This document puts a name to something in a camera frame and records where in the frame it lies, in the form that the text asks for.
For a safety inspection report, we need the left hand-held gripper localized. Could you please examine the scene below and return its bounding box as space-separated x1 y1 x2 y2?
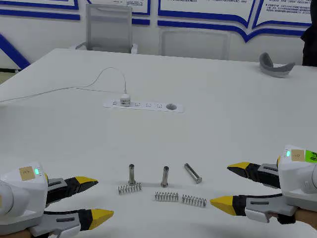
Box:
0 161 115 238

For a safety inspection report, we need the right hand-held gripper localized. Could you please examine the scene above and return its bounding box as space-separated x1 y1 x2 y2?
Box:
210 145 317 224

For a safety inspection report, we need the metal coil spring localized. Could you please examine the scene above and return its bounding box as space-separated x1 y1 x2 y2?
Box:
117 182 143 195
155 191 179 202
182 194 208 208

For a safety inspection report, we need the metal pin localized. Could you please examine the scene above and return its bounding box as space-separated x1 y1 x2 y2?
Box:
183 163 203 184
128 164 136 185
160 166 170 188

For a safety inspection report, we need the person's left forearm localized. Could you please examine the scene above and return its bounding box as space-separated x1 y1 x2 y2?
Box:
0 229 57 238

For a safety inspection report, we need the person's right hand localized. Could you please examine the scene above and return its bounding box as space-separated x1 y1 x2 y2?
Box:
267 212 297 225

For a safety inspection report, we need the white charger plug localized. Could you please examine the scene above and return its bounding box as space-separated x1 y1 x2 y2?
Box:
120 93 131 108

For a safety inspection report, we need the grey curved headband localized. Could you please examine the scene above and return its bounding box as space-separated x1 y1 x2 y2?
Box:
259 52 296 78

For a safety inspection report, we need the white power strip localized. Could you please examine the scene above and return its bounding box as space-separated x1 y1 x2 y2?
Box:
103 99 184 114

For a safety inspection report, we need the grey mesh office chair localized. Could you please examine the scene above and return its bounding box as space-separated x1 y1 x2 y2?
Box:
70 3 138 55
158 28 231 61

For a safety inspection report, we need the white cable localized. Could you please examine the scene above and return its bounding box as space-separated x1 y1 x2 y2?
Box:
0 67 128 103

